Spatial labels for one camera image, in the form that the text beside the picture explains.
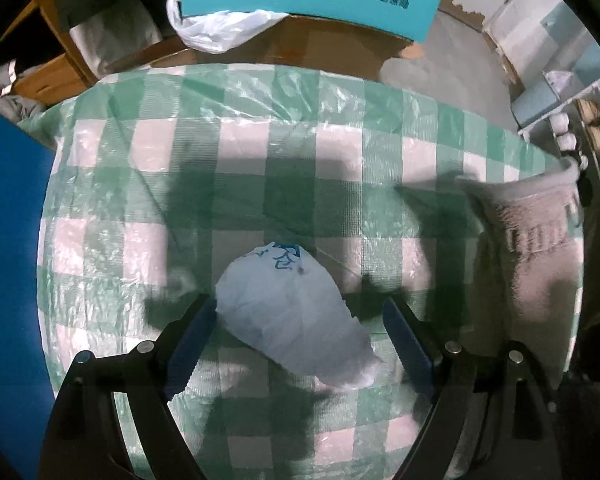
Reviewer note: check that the grey clothes pile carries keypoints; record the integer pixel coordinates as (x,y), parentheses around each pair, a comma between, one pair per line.
(10,102)

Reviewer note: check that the white cloth bundle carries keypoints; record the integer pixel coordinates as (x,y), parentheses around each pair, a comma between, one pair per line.
(110,40)

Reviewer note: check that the green checkered plastic cloth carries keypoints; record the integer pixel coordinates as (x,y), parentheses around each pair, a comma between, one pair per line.
(330,110)

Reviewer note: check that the brown cardboard box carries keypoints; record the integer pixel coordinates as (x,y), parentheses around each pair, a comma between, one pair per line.
(330,45)

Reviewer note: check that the clear shoe rack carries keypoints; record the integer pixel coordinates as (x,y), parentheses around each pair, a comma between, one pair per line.
(540,100)

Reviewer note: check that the blue-sided cardboard box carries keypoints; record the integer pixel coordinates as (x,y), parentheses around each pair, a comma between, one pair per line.
(10,260)

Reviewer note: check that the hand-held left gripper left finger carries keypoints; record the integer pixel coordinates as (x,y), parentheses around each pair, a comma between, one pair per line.
(190,345)

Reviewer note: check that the plain white plastic bag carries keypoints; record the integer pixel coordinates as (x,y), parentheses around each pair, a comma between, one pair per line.
(215,30)

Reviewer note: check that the white blue-printed plastic bag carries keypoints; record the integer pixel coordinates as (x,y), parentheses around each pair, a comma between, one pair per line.
(290,320)

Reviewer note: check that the beige fluffy sock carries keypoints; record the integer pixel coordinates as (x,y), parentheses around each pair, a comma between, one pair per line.
(530,270)

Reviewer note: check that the teal printed box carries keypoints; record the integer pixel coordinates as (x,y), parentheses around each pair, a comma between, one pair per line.
(330,0)

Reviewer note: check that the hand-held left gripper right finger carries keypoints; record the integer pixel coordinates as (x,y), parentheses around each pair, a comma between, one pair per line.
(410,350)

